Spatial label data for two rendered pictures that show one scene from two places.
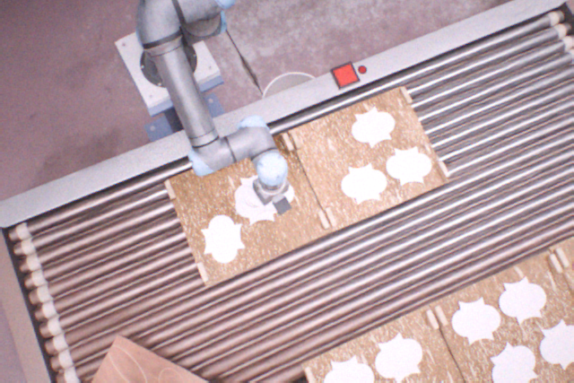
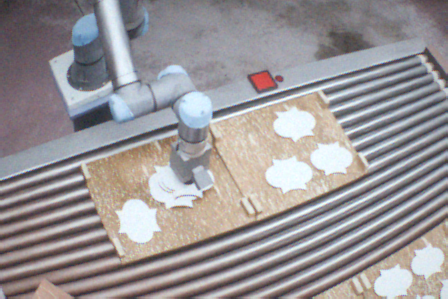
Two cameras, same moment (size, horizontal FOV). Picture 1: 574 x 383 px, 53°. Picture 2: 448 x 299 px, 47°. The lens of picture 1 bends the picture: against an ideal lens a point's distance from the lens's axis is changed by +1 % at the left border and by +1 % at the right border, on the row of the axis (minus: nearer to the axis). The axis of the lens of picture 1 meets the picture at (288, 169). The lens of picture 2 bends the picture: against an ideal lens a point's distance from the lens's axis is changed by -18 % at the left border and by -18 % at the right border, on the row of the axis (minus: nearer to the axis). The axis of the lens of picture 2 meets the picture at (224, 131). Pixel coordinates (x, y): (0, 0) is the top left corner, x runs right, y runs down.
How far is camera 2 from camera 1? 0.64 m
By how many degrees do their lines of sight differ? 23
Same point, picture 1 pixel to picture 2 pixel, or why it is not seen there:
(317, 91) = (234, 94)
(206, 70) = not seen: hidden behind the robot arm
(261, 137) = (183, 82)
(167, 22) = not seen: outside the picture
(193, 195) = (106, 180)
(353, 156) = (277, 150)
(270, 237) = (188, 223)
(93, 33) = (23, 108)
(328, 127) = (248, 124)
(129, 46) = (60, 62)
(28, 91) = not seen: outside the picture
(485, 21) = (377, 53)
